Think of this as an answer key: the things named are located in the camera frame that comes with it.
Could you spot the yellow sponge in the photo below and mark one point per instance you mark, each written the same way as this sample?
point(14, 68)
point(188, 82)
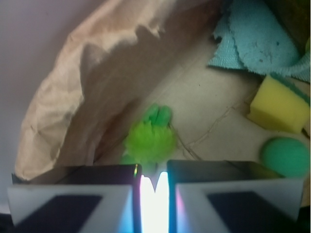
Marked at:
point(280, 106)

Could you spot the green ball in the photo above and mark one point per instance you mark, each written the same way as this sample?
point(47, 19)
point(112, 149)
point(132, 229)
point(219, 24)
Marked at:
point(287, 156)

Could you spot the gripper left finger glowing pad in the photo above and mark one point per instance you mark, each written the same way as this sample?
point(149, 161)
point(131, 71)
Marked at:
point(78, 199)

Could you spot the brown paper bag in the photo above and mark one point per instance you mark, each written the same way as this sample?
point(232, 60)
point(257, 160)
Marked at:
point(127, 55)

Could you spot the green fuzzy animal toy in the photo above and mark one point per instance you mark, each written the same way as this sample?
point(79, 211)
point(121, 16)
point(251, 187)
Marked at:
point(151, 140)

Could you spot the teal cloth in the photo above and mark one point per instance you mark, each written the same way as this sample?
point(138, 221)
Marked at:
point(252, 39)

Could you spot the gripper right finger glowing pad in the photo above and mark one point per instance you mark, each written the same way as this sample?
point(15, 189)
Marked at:
point(231, 197)

